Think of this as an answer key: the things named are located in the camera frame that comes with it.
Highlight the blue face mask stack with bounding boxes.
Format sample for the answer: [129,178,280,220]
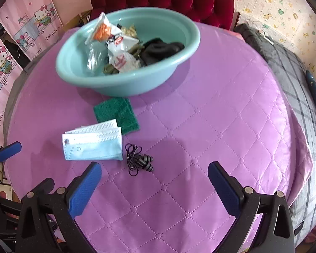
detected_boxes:
[62,119,123,160]

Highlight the black hair ties bundle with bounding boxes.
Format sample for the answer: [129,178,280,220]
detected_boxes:
[124,143,155,177]

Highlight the green scouring pad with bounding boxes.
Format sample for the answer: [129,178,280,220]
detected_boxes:
[94,98,140,135]

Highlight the olive green rope bundle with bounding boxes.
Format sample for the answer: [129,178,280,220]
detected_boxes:
[102,39,146,75]

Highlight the clear plastic zip bag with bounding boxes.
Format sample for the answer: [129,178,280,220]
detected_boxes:
[87,40,109,76]

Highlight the white plastic bag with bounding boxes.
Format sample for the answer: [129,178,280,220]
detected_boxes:
[106,34,140,73]

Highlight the white orange snack bag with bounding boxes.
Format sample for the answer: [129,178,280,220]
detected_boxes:
[85,12,122,45]

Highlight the black rubber gloves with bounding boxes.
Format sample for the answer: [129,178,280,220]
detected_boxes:
[139,38,184,66]

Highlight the gold foil snack packet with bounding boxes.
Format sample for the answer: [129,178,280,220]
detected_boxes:
[120,25,139,40]

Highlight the grey plaid bed blanket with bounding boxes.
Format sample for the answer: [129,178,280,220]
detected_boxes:
[233,23,316,244]

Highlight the purple quilted table cover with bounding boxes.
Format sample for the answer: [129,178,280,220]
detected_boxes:
[4,24,312,252]

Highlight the hello kitty pink curtain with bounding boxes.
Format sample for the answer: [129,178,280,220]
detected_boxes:
[0,0,63,146]

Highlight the cardboard box on floor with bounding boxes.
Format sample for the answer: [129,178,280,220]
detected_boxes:
[63,10,92,31]

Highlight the teal plastic basin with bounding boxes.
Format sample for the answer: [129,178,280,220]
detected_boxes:
[56,7,200,97]

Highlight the red velvet tufted sofa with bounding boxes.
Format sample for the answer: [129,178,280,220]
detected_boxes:
[91,0,234,30]

